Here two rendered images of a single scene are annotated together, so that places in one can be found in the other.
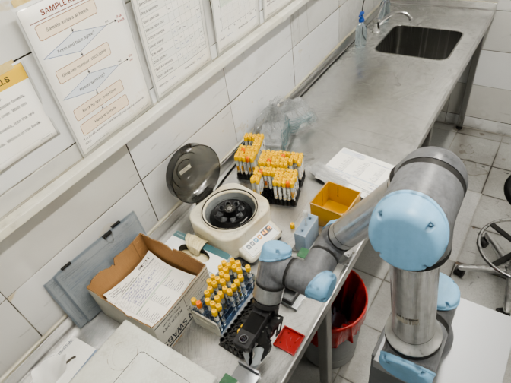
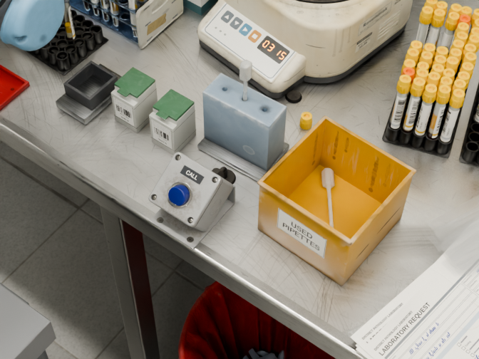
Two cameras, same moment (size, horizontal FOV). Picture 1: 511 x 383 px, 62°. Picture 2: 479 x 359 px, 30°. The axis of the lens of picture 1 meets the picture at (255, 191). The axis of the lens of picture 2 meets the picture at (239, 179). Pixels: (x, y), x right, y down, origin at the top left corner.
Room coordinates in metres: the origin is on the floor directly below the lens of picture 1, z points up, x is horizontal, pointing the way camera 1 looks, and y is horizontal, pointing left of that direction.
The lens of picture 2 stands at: (0.88, -0.89, 1.81)
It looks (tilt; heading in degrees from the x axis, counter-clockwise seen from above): 53 degrees down; 86
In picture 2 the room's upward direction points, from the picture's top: 1 degrees clockwise
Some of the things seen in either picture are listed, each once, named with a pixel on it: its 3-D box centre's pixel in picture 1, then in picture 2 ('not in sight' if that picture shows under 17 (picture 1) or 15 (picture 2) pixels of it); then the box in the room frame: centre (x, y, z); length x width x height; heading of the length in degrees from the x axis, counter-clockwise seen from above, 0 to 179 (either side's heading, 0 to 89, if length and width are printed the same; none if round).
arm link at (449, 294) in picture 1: (430, 302); not in sight; (0.52, -0.37, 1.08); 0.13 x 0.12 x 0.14; 141
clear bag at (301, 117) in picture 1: (295, 111); not in sight; (1.67, -0.25, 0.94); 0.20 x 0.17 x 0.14; 112
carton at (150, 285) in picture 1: (153, 289); not in sight; (0.80, 0.37, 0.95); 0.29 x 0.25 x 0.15; 50
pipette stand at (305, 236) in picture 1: (306, 234); (244, 125); (0.94, -0.15, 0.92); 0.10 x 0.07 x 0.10; 142
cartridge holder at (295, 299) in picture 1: (287, 295); (92, 88); (0.73, -0.04, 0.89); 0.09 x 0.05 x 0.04; 49
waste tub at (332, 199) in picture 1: (335, 207); (333, 200); (1.04, -0.27, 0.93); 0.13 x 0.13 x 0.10; 47
